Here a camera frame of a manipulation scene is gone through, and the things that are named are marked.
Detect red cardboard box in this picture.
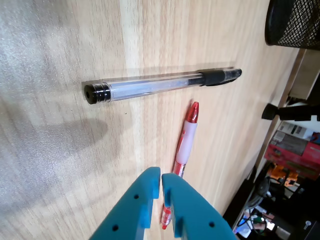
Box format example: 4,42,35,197
264,129,320,181

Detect orange plastic parts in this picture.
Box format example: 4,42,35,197
266,162,303,188

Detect black mesh pen holder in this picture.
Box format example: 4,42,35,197
264,0,320,48

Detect clear pen with black cap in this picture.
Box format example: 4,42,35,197
83,67,243,105

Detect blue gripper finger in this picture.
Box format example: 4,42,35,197
161,172,238,240
89,166,161,240

